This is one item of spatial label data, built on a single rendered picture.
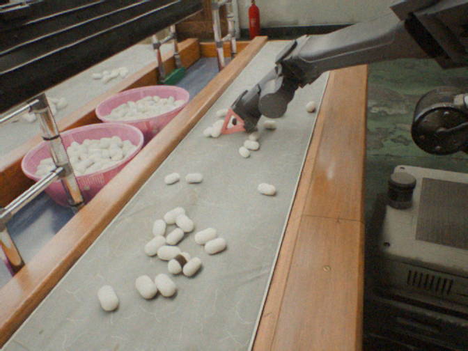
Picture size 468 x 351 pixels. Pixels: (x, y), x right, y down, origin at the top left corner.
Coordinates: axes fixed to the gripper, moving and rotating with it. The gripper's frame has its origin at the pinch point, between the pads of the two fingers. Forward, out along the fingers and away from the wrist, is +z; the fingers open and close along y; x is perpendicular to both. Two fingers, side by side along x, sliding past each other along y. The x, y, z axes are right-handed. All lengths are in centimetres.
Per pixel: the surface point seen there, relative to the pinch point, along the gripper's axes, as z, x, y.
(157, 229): -0.3, 0.1, 37.2
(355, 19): 19, 58, -436
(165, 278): -4.8, 3.9, 46.9
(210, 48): 29, -22, -92
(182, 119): 8.3, -8.9, -3.1
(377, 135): 16, 85, -154
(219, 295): -8.9, 10.4, 46.4
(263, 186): -10.8, 9.6, 22.7
